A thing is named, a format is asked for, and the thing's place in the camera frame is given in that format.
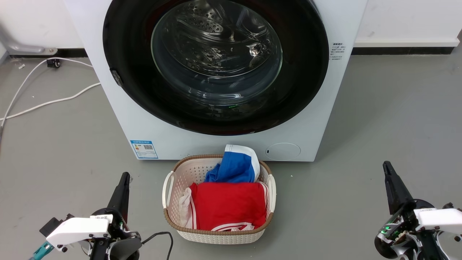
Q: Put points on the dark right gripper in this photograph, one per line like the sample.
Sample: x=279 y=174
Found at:
x=397 y=240

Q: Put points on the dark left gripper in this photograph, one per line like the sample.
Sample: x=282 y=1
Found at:
x=122 y=247

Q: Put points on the black round washer door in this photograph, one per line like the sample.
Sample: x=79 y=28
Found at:
x=306 y=72

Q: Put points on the white front-load washing machine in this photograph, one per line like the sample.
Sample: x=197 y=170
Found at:
x=119 y=119

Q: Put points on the blue energy label sticker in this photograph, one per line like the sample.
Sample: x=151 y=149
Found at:
x=144 y=149

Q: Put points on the white cloth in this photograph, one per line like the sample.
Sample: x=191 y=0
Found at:
x=185 y=206

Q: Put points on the cream plastic laundry basket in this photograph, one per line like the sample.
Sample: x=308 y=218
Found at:
x=216 y=236

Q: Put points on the red garment with white stripes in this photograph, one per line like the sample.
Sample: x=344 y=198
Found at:
x=227 y=206

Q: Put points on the blue and white garment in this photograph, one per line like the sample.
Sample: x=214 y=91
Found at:
x=234 y=168

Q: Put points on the round white filter cover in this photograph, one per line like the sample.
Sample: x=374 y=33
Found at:
x=283 y=151

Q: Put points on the small black caster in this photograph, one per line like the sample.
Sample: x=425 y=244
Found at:
x=53 y=63

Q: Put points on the steel washer drum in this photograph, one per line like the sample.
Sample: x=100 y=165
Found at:
x=202 y=25

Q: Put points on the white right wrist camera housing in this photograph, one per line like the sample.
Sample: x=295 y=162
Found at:
x=440 y=220

